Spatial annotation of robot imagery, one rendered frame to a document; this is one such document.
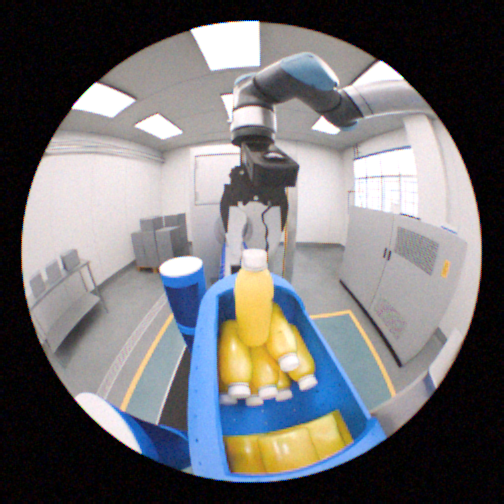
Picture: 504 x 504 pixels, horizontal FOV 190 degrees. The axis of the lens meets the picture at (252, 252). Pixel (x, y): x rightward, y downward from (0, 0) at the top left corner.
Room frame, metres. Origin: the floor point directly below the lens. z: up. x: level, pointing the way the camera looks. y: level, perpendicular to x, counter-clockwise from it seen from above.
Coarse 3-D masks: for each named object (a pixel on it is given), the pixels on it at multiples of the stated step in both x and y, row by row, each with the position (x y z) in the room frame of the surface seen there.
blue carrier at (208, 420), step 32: (224, 288) 0.27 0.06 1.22; (288, 288) 0.29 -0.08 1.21; (224, 320) 0.32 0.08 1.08; (288, 320) 0.34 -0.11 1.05; (192, 352) 0.15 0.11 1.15; (320, 352) 0.18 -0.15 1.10; (192, 384) 0.07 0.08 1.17; (320, 384) 0.11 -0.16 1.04; (352, 384) 0.05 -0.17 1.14; (192, 416) 0.01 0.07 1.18; (224, 416) 0.04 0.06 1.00; (256, 416) 0.05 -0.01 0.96; (288, 416) 0.04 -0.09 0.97; (320, 416) 0.02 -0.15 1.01; (352, 416) -0.02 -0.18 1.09; (192, 448) -0.05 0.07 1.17; (352, 448) -0.06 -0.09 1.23; (256, 480) -0.08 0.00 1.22
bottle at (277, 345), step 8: (272, 312) 0.28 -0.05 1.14; (280, 312) 0.29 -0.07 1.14; (272, 320) 0.26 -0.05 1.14; (280, 320) 0.26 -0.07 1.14; (272, 328) 0.23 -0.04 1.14; (280, 328) 0.23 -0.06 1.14; (288, 328) 0.23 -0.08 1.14; (272, 336) 0.21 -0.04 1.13; (280, 336) 0.21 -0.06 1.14; (288, 336) 0.20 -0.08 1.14; (272, 344) 0.19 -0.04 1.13; (280, 344) 0.19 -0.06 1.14; (288, 344) 0.19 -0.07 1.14; (296, 344) 0.19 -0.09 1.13; (272, 352) 0.18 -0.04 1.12; (280, 352) 0.17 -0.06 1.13; (288, 352) 0.17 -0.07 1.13; (296, 352) 0.18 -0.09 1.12; (280, 360) 0.16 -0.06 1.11
